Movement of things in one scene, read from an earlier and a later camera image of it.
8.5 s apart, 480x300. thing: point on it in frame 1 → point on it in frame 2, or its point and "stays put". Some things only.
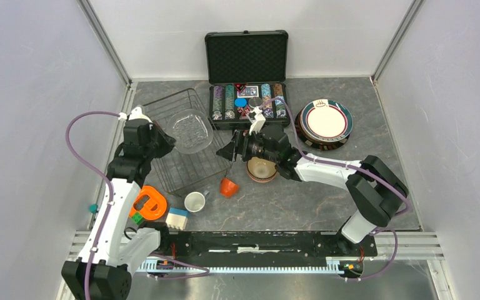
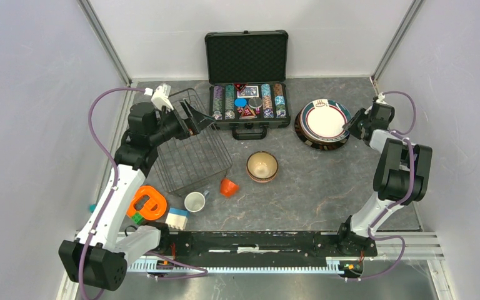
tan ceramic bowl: [260, 170] stays put
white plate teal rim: [325, 120] stays put
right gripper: [245, 139] → [362, 113]
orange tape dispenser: [149, 202] stays put
